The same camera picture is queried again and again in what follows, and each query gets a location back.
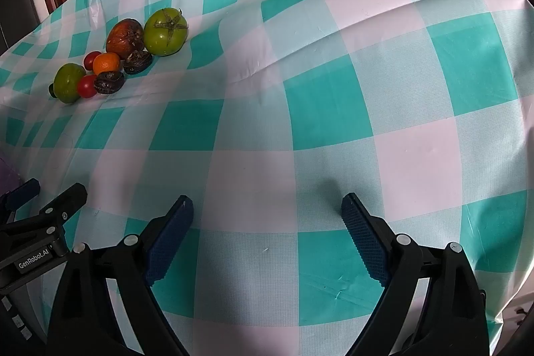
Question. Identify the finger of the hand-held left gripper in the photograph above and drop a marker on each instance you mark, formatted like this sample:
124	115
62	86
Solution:
62	206
18	195

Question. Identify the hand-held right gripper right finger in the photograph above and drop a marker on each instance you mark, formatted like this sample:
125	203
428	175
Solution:
367	243

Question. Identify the dark wrinkled passion fruit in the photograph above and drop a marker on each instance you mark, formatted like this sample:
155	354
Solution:
137	62
109	83

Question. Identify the teal white checkered tablecloth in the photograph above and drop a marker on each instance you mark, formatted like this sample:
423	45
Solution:
333	110

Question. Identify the brown red apple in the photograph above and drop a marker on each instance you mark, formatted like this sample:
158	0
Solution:
124	38

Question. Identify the orange tangerine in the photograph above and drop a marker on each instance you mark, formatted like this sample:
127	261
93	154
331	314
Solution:
106	63

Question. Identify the large green tomato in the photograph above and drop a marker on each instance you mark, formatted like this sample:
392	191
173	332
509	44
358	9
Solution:
165	31

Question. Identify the small green tomato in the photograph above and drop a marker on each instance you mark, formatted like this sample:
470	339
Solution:
68	83

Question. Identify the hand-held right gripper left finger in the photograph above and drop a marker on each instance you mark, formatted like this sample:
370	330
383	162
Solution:
169	243

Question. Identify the red cherry tomato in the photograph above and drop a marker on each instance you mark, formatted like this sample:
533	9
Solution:
90	60
86	86

